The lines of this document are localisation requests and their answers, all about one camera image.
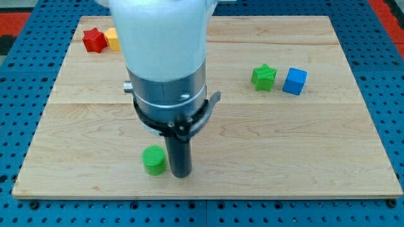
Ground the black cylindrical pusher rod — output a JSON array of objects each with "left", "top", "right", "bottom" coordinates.
[{"left": 165, "top": 137, "right": 192, "bottom": 178}]

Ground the green cylinder block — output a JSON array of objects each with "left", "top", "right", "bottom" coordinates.
[{"left": 141, "top": 146, "right": 167, "bottom": 176}]

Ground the green star block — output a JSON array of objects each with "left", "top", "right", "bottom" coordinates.
[{"left": 251, "top": 64, "right": 277, "bottom": 91}]

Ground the red star block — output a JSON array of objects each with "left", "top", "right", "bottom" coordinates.
[{"left": 82, "top": 28, "right": 107, "bottom": 53}]

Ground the wooden board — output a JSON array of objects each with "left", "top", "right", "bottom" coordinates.
[{"left": 12, "top": 16, "right": 403, "bottom": 200}]

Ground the blue cube block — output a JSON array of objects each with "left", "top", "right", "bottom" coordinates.
[{"left": 282, "top": 67, "right": 308, "bottom": 95}]

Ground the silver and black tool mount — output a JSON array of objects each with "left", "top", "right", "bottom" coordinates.
[{"left": 128, "top": 62, "right": 221, "bottom": 141}]

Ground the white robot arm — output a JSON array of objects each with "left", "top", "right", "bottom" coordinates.
[{"left": 98, "top": 0, "right": 221, "bottom": 178}]

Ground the yellow block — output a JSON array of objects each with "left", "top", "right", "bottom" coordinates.
[{"left": 104, "top": 27, "right": 121, "bottom": 51}]

